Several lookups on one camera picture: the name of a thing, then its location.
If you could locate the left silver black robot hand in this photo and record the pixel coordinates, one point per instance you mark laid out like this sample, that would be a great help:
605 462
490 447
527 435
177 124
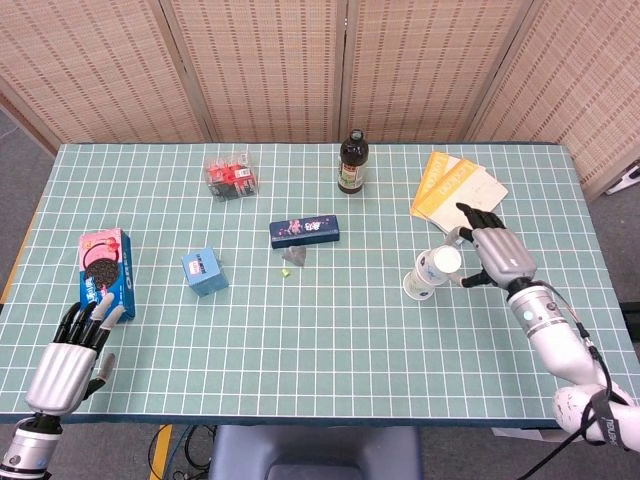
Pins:
62 372

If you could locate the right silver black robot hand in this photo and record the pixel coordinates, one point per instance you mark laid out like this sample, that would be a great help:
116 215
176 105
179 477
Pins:
502 255

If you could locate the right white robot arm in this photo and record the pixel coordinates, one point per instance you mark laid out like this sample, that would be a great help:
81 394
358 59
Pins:
565 345

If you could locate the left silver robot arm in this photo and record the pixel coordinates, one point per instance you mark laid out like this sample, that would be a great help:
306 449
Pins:
25 447

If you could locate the yellow white paper envelope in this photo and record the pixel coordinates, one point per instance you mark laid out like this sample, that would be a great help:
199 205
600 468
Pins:
480 192
435 182

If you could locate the blue pink Oreo box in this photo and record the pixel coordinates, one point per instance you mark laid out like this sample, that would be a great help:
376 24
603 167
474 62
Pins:
102 270

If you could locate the white device foot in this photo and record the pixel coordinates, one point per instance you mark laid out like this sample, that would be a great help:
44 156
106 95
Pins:
625 180

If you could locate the small light blue box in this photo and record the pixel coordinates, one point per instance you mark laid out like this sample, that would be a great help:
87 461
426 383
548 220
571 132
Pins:
204 272

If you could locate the dark glass bottle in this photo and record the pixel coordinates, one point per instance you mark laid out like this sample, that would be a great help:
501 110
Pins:
353 162

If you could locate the white paper sheet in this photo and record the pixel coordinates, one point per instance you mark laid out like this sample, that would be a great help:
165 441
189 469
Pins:
520 434

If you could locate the dark blue long box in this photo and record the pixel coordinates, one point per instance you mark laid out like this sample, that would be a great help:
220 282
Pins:
305 231

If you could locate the grey triangular scrap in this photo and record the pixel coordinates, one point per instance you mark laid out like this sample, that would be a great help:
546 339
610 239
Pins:
296 255

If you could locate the green grid table cloth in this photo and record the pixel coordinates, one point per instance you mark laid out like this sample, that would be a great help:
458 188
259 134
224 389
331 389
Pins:
310 340

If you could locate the dark blue chair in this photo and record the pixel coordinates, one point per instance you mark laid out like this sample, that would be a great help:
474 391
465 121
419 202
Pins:
315 452

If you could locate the bamboo folding screen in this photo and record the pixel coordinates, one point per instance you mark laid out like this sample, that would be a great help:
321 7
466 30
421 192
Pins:
280 65

